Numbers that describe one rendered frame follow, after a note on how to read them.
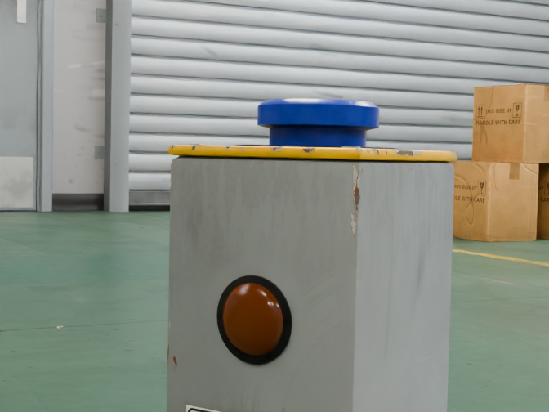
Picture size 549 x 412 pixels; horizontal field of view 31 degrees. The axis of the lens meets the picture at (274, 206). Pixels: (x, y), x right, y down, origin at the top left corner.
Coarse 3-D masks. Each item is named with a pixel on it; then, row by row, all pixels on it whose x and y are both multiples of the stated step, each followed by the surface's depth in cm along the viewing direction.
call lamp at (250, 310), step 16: (240, 288) 30; (256, 288) 30; (224, 304) 30; (240, 304) 30; (256, 304) 30; (272, 304) 29; (224, 320) 30; (240, 320) 30; (256, 320) 30; (272, 320) 29; (240, 336) 30; (256, 336) 30; (272, 336) 29; (256, 352) 30
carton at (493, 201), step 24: (456, 168) 389; (480, 168) 375; (504, 168) 373; (528, 168) 379; (456, 192) 389; (480, 192) 375; (504, 192) 374; (528, 192) 379; (456, 216) 389; (480, 216) 375; (504, 216) 375; (528, 216) 380; (480, 240) 375; (504, 240) 375; (528, 240) 381
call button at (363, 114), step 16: (272, 112) 31; (288, 112) 31; (304, 112) 31; (320, 112) 31; (336, 112) 31; (352, 112) 31; (368, 112) 31; (272, 128) 32; (288, 128) 31; (304, 128) 31; (320, 128) 31; (336, 128) 31; (352, 128) 31; (368, 128) 32; (272, 144) 32; (288, 144) 31; (304, 144) 31; (320, 144) 31; (336, 144) 31; (352, 144) 31
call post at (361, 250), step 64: (192, 192) 31; (256, 192) 30; (320, 192) 29; (384, 192) 29; (448, 192) 33; (192, 256) 31; (256, 256) 30; (320, 256) 29; (384, 256) 29; (448, 256) 33; (192, 320) 31; (320, 320) 29; (384, 320) 30; (448, 320) 34; (192, 384) 31; (256, 384) 30; (320, 384) 29; (384, 384) 30
